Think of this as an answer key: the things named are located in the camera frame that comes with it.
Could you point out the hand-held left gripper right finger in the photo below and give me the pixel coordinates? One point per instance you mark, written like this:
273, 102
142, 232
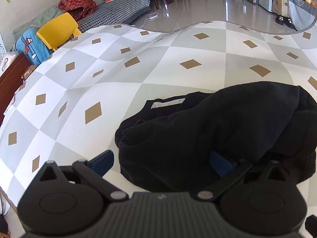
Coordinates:
220, 165

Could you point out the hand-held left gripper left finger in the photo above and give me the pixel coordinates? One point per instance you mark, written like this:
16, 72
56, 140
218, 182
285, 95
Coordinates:
104, 162

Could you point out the black garment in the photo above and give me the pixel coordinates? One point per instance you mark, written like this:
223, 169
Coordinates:
223, 129

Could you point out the white shoe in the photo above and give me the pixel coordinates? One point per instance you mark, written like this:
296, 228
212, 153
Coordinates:
3, 204

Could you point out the diamond-pattern grey white tablecloth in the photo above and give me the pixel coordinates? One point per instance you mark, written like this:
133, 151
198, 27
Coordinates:
173, 67

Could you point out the dark red wooden cabinet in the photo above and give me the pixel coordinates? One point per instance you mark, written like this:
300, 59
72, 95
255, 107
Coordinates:
12, 79

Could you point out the blue printed cloth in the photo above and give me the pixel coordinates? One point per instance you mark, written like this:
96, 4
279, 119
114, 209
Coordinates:
27, 45

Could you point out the yellow plastic chair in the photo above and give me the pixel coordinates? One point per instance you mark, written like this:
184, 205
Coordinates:
59, 27

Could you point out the white perforated basket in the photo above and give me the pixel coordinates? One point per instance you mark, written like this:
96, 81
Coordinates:
4, 48

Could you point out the green blanket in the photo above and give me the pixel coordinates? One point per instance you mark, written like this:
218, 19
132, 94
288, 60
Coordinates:
47, 15

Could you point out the black slipper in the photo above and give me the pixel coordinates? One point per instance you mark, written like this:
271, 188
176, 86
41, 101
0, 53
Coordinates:
281, 19
290, 23

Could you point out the red patterned cloth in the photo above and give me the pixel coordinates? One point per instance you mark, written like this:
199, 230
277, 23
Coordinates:
76, 2

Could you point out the light blue covered table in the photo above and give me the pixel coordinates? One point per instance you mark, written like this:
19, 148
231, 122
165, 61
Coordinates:
301, 14

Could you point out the cardboard box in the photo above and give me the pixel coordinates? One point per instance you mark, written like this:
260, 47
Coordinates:
280, 2

